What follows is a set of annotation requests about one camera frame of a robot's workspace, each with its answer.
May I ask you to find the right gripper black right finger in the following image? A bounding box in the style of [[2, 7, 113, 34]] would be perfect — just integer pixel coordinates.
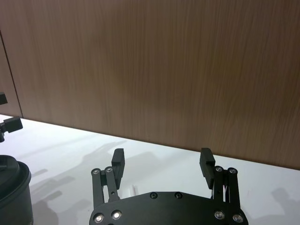
[[199, 147, 242, 208]]

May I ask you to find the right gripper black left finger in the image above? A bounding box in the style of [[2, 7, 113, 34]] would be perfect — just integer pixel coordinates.
[[91, 148, 127, 207]]

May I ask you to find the white table cloth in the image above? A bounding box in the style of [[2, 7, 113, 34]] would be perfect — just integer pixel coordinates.
[[0, 113, 300, 225]]

